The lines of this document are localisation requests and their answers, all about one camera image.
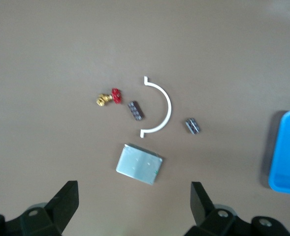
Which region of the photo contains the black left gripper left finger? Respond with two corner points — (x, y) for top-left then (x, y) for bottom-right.
(0, 180), (79, 236)

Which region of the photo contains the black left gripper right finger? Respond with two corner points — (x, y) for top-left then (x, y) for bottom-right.
(184, 181), (290, 236)

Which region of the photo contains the black block capacitor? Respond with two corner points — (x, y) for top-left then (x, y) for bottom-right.
(127, 100), (145, 121)
(185, 118), (201, 135)

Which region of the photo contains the grey metal box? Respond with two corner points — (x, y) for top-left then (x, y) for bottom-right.
(115, 143), (164, 185)

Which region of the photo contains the blue plastic tray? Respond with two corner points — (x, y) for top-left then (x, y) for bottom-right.
(267, 110), (290, 196)

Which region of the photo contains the brass valve red handwheel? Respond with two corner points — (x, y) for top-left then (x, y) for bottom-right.
(96, 88), (122, 107)

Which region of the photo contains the white curved plastic bracket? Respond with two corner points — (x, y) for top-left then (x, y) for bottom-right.
(137, 75), (172, 139)

